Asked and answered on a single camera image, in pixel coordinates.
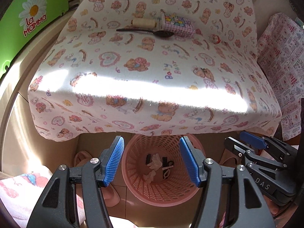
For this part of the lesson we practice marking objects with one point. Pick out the pink slipper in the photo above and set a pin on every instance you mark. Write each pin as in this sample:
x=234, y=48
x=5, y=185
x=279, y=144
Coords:
x=81, y=158
x=110, y=195

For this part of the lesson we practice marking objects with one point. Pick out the black scissors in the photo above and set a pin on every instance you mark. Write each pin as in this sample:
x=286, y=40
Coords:
x=166, y=167

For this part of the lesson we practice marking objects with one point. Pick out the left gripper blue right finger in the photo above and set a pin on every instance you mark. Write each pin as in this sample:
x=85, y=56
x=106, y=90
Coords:
x=246, y=206

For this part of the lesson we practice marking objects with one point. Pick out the bear print cloth cover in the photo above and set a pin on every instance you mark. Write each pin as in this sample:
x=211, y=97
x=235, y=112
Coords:
x=95, y=79

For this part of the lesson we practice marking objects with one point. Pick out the black wrapper strip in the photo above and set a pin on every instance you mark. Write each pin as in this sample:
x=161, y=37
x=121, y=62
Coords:
x=148, y=159

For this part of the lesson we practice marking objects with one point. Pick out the right hand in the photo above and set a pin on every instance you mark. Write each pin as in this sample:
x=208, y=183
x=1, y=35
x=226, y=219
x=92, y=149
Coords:
x=274, y=209

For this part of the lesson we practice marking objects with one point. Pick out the pastel patterned small box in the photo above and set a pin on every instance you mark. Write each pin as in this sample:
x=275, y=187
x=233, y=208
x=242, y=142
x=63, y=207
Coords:
x=180, y=26

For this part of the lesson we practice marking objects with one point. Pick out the green La Mamma storage box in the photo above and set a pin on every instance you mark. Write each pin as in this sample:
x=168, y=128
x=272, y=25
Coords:
x=22, y=20

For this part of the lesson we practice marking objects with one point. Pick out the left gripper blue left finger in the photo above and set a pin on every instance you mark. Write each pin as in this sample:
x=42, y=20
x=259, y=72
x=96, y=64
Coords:
x=57, y=205

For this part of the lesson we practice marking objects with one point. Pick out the pink plastic waste basket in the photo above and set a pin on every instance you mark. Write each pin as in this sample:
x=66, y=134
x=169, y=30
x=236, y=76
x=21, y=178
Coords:
x=176, y=189

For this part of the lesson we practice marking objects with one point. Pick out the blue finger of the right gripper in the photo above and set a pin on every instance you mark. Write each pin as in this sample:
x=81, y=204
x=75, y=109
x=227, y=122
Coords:
x=237, y=148
x=254, y=141

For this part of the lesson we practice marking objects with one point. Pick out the pink print cloth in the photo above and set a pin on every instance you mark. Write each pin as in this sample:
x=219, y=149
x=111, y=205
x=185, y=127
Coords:
x=280, y=55

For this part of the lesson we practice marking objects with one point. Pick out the cream thread spool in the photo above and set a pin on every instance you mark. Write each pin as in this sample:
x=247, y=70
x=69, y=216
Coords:
x=144, y=23

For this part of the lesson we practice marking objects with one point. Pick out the white tissue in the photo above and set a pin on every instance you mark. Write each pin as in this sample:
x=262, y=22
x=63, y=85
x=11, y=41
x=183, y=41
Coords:
x=155, y=163

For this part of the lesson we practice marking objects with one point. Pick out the white paper tube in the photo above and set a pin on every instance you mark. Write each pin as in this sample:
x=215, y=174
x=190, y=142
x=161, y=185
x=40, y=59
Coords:
x=148, y=178

